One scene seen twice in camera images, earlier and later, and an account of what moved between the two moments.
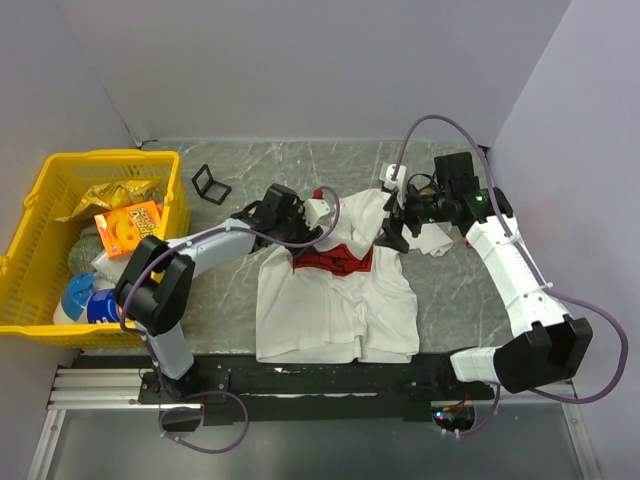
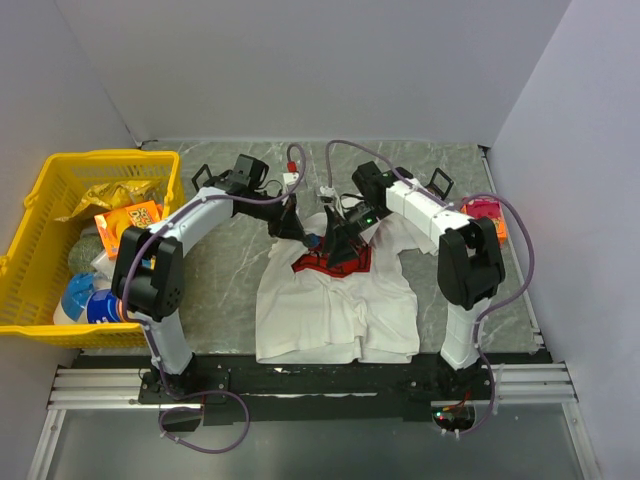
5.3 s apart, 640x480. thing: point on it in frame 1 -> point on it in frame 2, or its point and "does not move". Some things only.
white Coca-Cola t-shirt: [344, 298] does not move
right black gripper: [392, 236] -> [338, 242]
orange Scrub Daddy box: [122, 229] does not move
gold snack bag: [103, 198] does not move
